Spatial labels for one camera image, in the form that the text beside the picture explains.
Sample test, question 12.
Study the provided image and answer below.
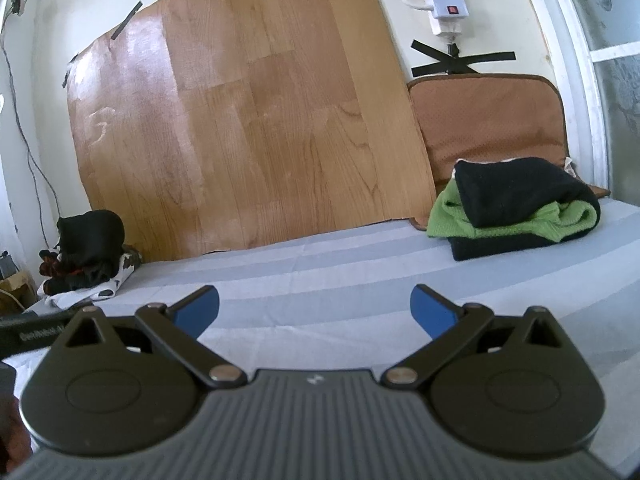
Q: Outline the black white red patterned garment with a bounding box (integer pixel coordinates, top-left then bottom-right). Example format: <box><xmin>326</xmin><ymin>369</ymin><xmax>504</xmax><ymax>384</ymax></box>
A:
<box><xmin>38</xmin><ymin>209</ymin><xmax>142</xmax><ymax>310</ymax></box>

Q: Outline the person's left hand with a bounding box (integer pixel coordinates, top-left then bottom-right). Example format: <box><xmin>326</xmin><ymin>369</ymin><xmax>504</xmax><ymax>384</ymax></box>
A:
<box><xmin>1</xmin><ymin>396</ymin><xmax>32</xmax><ymax>474</ymax></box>

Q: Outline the striped grey bed sheet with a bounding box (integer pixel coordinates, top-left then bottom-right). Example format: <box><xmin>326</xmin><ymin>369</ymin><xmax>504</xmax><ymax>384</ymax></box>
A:
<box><xmin>14</xmin><ymin>196</ymin><xmax>640</xmax><ymax>476</ymax></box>

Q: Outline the green and black folded garment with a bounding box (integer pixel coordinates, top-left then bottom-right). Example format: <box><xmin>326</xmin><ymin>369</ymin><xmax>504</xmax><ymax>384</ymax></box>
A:
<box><xmin>426</xmin><ymin>157</ymin><xmax>601</xmax><ymax>261</ymax></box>

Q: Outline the brown cushion mat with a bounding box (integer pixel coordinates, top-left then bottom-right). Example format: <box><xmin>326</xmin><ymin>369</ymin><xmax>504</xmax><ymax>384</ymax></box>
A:
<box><xmin>409</xmin><ymin>75</ymin><xmax>605</xmax><ymax>200</ymax></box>

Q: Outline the wood pattern board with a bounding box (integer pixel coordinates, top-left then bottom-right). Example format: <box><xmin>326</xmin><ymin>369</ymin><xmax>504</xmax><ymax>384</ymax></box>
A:
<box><xmin>67</xmin><ymin>0</ymin><xmax>435</xmax><ymax>260</ymax></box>

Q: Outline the black tape cross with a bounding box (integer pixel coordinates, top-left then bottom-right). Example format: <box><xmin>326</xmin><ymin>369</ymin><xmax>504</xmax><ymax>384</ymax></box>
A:
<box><xmin>411</xmin><ymin>40</ymin><xmax>516</xmax><ymax>78</ymax></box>

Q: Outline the black tape strip left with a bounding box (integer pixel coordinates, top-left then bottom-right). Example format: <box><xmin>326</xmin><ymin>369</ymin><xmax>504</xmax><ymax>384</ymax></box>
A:
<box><xmin>110</xmin><ymin>1</ymin><xmax>143</xmax><ymax>40</ymax></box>

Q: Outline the black wall cable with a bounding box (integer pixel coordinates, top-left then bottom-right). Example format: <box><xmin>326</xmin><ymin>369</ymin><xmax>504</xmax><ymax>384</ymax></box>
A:
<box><xmin>0</xmin><ymin>0</ymin><xmax>62</xmax><ymax>252</ymax></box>

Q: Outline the window frame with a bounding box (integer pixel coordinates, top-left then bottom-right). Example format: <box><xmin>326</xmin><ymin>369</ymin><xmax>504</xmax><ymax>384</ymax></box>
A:
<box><xmin>530</xmin><ymin>0</ymin><xmax>639</xmax><ymax>204</ymax></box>

